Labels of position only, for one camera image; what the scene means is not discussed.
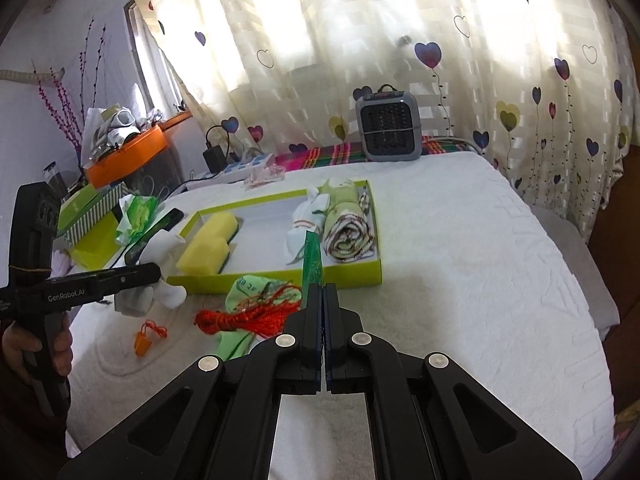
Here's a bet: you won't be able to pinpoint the black charger adapter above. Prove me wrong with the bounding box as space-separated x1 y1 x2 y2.
202 145 228 171

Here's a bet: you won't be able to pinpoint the orange whistle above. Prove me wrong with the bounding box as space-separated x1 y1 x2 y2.
134 321 169 357

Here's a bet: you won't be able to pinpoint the white blue power strip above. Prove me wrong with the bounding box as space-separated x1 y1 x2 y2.
192 155 276 183

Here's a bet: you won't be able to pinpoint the orange window sill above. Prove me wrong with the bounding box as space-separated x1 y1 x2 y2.
160 111 193 132

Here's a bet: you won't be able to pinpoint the lime green box base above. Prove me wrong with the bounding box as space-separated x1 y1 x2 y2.
70 232 126 271

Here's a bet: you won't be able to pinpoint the striped green gift box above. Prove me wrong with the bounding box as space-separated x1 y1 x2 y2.
55 182 131 246

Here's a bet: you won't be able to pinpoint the white sock bundle grey toe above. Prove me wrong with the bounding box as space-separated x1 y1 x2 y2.
115 232 188 317

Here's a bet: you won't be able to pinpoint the orange wall tray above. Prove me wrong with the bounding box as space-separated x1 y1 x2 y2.
82 125 168 188

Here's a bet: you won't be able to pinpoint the lime green shallow box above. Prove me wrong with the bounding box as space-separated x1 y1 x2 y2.
167 179 385 295

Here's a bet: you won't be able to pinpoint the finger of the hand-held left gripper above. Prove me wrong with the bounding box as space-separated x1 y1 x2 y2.
95 265 162 301

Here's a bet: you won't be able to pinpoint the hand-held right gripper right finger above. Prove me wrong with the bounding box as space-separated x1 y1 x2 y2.
325 284 583 480

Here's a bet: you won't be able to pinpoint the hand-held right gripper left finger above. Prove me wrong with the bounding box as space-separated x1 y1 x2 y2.
57 284 326 480

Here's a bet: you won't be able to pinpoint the green tissue packet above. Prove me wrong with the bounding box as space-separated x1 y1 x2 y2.
116 194 161 246

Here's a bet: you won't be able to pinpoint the small clear sachet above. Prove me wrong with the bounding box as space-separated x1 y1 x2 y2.
244 165 287 191

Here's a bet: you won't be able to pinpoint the green tea packet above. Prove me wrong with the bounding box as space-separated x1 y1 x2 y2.
302 230 326 291

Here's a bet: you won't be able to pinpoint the pile of white packaging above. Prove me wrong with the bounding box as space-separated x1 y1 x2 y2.
85 105 163 161

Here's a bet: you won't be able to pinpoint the black smartphone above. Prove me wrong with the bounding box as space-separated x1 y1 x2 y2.
124 208 185 266

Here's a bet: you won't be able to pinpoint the black charging cable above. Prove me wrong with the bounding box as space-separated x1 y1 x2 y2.
112 124 237 271

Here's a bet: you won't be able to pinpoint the heart print curtain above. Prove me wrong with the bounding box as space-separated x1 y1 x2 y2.
125 0 636 226

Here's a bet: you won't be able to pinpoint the window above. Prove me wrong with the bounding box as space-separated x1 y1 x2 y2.
122 0 183 116

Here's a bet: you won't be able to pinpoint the person's left forearm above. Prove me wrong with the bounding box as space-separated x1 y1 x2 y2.
0 370 68 461

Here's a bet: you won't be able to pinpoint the grey portable heater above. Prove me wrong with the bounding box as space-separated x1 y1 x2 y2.
356 84 423 162

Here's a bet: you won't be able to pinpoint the white ribbed hose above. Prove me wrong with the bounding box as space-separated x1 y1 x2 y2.
0 66 66 85

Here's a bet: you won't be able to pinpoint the green towel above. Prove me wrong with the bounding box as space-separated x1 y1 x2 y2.
320 180 376 265

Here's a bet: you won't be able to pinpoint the person's left hand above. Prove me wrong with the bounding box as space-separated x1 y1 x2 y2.
1 320 74 387

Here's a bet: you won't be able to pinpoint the pink flower branches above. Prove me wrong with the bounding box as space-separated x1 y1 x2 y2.
30 17 108 151

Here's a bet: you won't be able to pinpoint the red cord bundle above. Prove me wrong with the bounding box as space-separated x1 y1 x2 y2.
194 282 306 341

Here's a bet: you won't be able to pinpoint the light green packet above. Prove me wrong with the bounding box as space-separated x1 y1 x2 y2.
215 274 306 361

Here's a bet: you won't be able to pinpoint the plaid cloth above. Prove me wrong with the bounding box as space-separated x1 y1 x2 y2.
275 135 481 168

